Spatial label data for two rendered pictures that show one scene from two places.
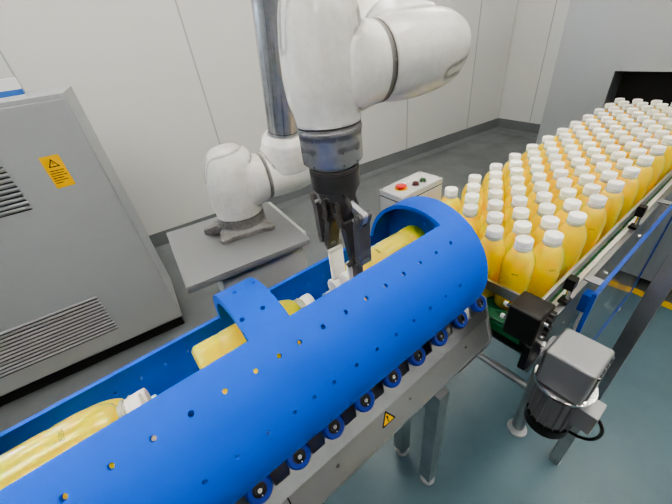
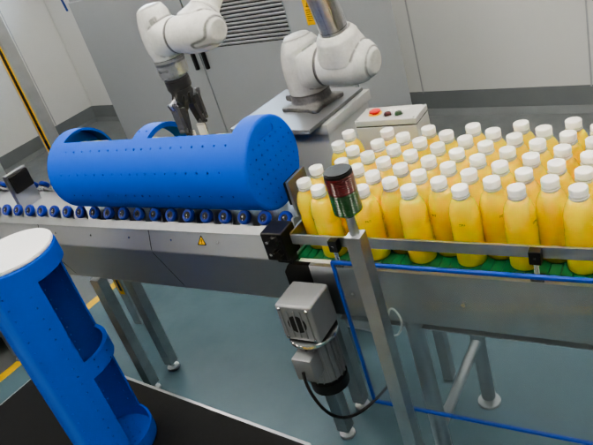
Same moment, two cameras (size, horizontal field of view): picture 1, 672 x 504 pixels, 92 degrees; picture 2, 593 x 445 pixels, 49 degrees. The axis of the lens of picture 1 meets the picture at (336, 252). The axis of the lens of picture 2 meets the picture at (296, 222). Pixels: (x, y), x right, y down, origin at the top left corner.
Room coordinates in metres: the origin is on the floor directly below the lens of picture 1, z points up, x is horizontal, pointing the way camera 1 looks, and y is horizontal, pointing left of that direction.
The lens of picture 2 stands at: (0.05, -1.92, 1.83)
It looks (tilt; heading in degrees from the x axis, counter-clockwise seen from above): 28 degrees down; 72
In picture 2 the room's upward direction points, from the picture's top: 18 degrees counter-clockwise
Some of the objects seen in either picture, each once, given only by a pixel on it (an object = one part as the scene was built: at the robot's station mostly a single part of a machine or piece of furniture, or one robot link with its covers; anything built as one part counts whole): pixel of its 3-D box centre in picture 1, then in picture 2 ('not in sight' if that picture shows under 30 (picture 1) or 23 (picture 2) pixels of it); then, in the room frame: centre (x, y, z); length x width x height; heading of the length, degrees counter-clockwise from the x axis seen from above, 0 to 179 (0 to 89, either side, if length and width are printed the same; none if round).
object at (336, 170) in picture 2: not in sight; (346, 202); (0.55, -0.79, 1.18); 0.06 x 0.06 x 0.16
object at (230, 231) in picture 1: (236, 220); (307, 95); (1.00, 0.32, 1.05); 0.22 x 0.18 x 0.06; 112
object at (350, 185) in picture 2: not in sight; (340, 182); (0.55, -0.79, 1.23); 0.06 x 0.06 x 0.04
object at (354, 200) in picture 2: not in sight; (345, 200); (0.55, -0.79, 1.18); 0.06 x 0.06 x 0.05
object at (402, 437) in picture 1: (402, 411); (343, 343); (0.66, -0.17, 0.31); 0.06 x 0.06 x 0.63; 34
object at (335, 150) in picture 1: (331, 144); (172, 67); (0.47, -0.01, 1.41); 0.09 x 0.09 x 0.06
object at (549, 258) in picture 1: (542, 270); (327, 222); (0.60, -0.51, 0.99); 0.07 x 0.07 x 0.19
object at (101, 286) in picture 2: not in sight; (127, 335); (0.00, 0.57, 0.31); 0.06 x 0.06 x 0.63; 34
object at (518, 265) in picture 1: (515, 275); (313, 214); (0.60, -0.44, 0.99); 0.07 x 0.07 x 0.19
